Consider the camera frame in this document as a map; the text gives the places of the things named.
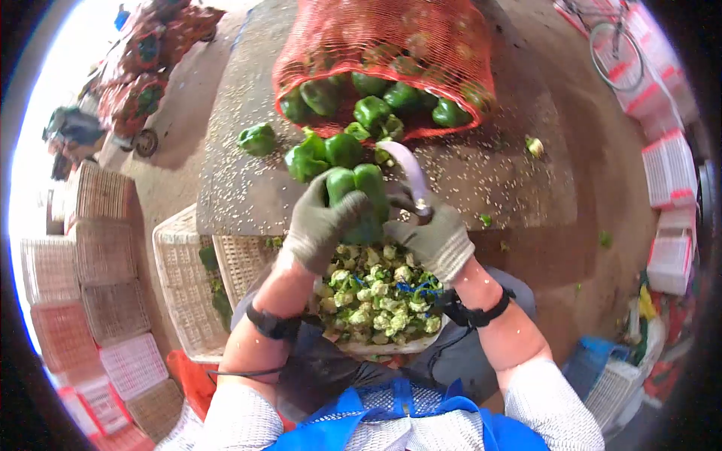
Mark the person's right hand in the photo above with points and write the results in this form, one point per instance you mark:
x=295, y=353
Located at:
x=440, y=242

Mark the person's left hand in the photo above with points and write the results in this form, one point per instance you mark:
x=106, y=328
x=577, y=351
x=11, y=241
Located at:
x=310, y=231

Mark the person's left thumb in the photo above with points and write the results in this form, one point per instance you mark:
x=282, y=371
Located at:
x=355, y=206

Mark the person's right fingers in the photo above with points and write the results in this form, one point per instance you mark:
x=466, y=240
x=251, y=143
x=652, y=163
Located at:
x=445, y=221

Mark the person's left fingers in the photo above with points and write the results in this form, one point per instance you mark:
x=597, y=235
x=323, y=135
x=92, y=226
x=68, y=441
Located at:
x=317, y=186

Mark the person's right thumb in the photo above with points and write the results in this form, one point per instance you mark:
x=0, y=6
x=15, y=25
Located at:
x=401, y=197

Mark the large green bell pepper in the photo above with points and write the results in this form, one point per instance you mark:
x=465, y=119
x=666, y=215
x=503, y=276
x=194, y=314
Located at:
x=369, y=189

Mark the curved blade knife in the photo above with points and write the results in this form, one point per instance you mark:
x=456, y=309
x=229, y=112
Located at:
x=409, y=166

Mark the small green pepper scrap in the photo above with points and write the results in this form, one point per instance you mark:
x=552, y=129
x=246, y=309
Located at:
x=485, y=220
x=605, y=239

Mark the small green bell pepper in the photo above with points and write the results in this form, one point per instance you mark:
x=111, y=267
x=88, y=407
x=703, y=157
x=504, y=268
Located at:
x=357, y=131

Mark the pile of pepper cores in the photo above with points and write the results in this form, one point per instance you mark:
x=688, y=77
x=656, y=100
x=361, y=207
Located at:
x=378, y=299

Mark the black wrist band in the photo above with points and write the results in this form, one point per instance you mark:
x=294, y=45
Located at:
x=479, y=313
x=271, y=324

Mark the small white woven basket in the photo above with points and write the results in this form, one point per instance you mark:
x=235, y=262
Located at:
x=242, y=262

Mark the single pepper core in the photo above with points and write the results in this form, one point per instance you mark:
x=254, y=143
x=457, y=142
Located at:
x=534, y=146

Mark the white basin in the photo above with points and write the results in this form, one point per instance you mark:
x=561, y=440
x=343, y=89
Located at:
x=395, y=347

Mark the cut green pepper pieces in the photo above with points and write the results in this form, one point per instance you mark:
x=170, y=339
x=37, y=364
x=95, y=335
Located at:
x=220, y=293

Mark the red mesh sack of peppers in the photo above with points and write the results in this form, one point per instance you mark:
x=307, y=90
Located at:
x=383, y=39

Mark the large white woven basket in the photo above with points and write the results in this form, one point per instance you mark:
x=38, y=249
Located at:
x=180, y=282

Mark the person's legs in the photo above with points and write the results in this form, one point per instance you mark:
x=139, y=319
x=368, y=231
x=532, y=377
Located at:
x=327, y=372

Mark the blue plastic crate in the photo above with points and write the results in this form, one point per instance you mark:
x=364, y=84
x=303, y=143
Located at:
x=592, y=358

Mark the person's body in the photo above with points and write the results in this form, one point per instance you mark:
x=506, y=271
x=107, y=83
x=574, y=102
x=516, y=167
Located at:
x=406, y=423

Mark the cart with red sacks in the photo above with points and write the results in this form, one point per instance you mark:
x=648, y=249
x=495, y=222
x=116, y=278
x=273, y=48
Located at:
x=146, y=67

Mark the stack of white red crates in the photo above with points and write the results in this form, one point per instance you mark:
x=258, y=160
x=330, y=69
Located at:
x=668, y=169

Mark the red plastic crate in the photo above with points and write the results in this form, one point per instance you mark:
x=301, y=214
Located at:
x=194, y=383

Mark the stack of woven baskets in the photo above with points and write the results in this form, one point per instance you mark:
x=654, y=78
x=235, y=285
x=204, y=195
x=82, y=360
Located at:
x=96, y=270

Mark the white plastic basket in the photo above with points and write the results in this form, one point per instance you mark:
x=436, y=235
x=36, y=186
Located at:
x=615, y=392

